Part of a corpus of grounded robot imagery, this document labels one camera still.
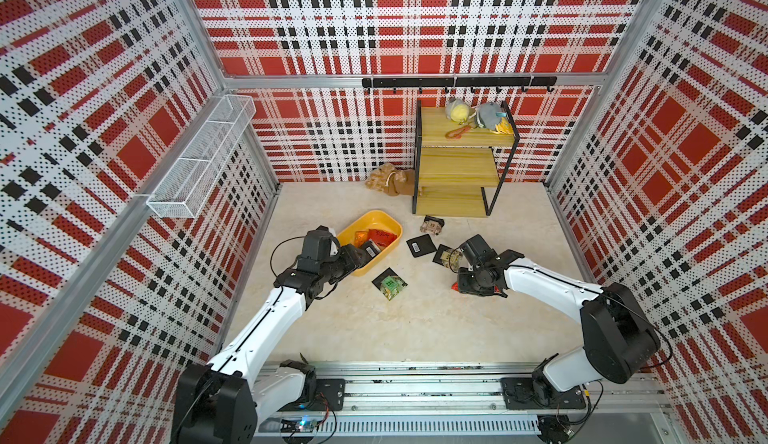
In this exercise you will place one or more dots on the black gold label tea bag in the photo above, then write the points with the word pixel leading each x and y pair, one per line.
pixel 445 256

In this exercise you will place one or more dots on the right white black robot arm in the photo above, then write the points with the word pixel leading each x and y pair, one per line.
pixel 617 338

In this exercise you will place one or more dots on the black hook rail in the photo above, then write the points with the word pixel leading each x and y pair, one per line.
pixel 421 83

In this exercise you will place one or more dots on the small brown tea bag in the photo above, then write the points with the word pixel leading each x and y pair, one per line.
pixel 432 225

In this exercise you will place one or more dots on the wooden black frame shelf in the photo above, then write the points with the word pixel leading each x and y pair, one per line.
pixel 459 178

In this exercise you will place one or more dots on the orange tea bag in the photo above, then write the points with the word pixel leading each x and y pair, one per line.
pixel 360 238

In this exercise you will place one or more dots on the orange ring toy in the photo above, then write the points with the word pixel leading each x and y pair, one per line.
pixel 458 133

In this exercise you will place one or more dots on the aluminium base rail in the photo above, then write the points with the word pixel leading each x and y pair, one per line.
pixel 376 401

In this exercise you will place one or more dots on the brown plush toy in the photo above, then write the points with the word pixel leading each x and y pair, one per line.
pixel 392 181

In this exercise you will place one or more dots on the white wire mesh basket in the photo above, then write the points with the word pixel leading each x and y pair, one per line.
pixel 184 190

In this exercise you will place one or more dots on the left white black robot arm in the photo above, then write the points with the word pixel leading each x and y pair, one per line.
pixel 225 400

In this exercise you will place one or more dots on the grey plush toy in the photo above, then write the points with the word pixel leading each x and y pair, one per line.
pixel 494 118

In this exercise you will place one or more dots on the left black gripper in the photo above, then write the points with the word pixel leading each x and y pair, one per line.
pixel 350 258

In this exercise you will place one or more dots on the black green label tea bag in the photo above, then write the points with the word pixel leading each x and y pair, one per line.
pixel 389 284

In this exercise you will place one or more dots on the green circuit board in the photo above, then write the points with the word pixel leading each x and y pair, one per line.
pixel 299 426

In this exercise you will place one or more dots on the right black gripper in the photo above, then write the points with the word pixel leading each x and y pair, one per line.
pixel 463 287

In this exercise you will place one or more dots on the yellow plush toy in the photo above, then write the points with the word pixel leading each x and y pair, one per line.
pixel 458 111

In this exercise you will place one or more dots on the yellow plastic storage box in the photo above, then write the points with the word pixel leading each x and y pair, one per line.
pixel 375 219

